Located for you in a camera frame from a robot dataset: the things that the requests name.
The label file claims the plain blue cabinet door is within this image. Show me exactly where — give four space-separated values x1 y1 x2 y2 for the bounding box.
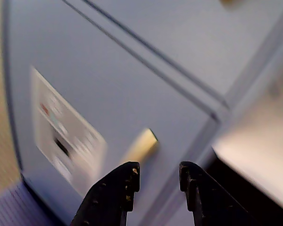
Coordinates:
83 0 283 105

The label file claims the white board with dark underside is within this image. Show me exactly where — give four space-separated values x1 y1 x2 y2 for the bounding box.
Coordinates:
204 70 283 216

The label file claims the white printed sticker label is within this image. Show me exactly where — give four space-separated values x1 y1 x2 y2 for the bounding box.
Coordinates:
30 65 108 196

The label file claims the blue cabinet body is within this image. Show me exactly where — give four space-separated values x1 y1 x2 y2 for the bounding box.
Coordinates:
0 0 283 226

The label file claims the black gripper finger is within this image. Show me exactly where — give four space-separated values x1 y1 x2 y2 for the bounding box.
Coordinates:
70 161 141 226
178 161 258 226

